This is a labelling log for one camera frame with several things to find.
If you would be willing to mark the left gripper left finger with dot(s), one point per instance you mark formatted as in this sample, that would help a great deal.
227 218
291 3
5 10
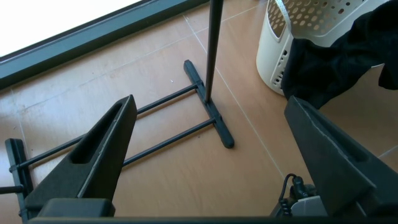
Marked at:
93 168

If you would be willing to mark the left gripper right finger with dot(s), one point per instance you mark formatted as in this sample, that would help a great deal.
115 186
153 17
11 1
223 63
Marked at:
342 174

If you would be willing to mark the heap of clothes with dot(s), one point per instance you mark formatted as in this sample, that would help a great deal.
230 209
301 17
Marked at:
335 62

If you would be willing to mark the white laundry basket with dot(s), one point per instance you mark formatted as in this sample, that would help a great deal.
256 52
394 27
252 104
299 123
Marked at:
270 53

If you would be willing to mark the black clothes rack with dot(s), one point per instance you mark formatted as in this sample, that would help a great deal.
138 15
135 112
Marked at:
213 46

